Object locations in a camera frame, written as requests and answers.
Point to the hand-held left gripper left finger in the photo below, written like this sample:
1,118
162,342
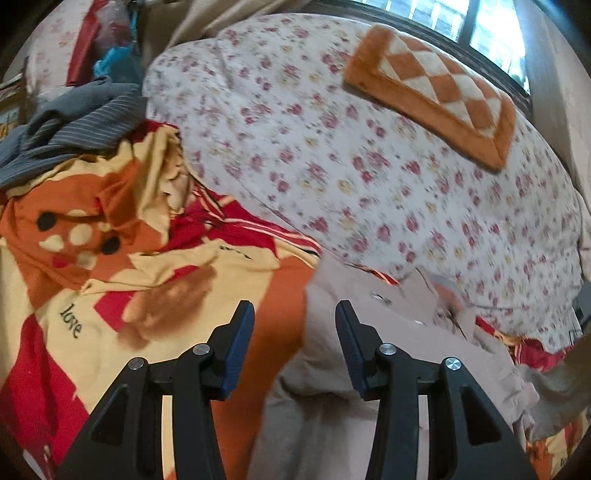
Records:
238,342

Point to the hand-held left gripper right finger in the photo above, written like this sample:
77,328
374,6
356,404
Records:
353,351

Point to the beige garment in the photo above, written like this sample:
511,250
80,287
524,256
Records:
323,314

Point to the orange red printed blanket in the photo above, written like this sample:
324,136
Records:
161,277

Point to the floral quilt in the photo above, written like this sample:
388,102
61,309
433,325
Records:
323,161

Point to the orange checkered cushion mat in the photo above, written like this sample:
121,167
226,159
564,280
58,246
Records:
490,138

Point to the grey striped garment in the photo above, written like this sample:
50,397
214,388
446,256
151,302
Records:
92,124

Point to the teal cloth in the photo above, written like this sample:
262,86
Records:
113,62

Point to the beige cloth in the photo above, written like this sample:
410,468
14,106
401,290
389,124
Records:
207,18

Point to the clear plastic bag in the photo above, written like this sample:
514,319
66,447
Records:
113,21

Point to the window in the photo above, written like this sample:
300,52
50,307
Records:
494,27

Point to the pink floral pillow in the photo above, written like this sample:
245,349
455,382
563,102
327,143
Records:
51,41

